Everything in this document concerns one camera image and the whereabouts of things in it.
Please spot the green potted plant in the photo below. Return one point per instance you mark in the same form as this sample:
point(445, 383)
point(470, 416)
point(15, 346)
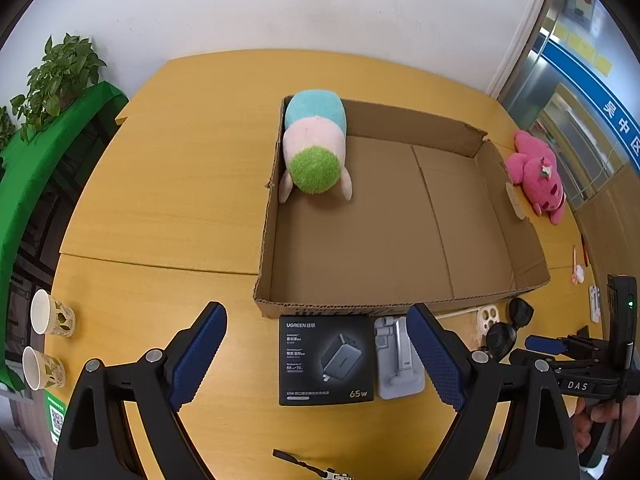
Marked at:
point(55, 75)

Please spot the cardboard box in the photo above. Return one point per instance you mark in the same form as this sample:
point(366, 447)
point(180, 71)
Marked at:
point(375, 240)

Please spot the black sunglasses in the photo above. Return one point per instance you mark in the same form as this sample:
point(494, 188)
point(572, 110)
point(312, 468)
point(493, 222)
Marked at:
point(501, 337)

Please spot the black charger box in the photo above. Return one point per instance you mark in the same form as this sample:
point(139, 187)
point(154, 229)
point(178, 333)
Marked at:
point(325, 360)

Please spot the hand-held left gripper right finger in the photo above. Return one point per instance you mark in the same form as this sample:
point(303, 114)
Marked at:
point(435, 355)

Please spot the clear beige phone case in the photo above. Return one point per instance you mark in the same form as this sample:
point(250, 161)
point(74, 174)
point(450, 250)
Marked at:
point(487, 317)

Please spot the yellow sticky note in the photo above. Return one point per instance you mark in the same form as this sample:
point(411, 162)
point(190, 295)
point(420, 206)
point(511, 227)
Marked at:
point(582, 46)
point(561, 31)
point(603, 65)

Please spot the grey phone stand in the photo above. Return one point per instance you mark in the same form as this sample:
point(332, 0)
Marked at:
point(395, 380)

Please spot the blue band sign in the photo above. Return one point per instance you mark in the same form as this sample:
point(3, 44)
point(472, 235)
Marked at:
point(595, 95)

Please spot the glass partition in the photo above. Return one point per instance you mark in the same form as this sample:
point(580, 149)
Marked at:
point(545, 90)

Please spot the person's right hand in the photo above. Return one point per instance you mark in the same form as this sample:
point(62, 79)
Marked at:
point(597, 417)

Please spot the leaf print paper cup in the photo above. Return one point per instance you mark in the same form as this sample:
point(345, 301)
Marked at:
point(52, 312)
point(45, 369)

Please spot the blue pink green plush toy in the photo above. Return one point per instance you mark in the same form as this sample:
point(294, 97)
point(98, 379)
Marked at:
point(315, 150)

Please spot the small white holder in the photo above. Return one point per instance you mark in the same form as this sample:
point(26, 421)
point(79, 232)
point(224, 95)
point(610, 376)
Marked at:
point(594, 304)

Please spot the cartoon window poster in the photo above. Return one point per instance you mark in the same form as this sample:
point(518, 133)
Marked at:
point(581, 1)

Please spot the green code sticker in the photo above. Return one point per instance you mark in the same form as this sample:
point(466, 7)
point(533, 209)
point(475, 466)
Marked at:
point(56, 420)

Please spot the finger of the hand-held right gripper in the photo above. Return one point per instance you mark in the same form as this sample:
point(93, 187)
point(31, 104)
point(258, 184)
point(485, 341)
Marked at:
point(542, 344)
point(525, 359)

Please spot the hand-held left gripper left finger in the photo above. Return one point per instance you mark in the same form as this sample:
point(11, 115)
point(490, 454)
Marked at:
point(200, 355)

